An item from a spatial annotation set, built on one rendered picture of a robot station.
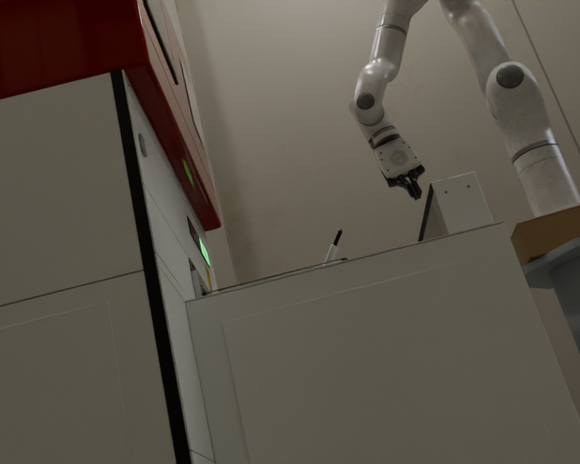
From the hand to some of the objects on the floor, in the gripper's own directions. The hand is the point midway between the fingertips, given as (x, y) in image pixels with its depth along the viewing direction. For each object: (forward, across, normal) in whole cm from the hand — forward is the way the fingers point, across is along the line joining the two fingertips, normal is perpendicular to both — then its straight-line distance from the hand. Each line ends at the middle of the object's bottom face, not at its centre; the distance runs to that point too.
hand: (414, 191), depth 195 cm
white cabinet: (+105, +47, -1) cm, 115 cm away
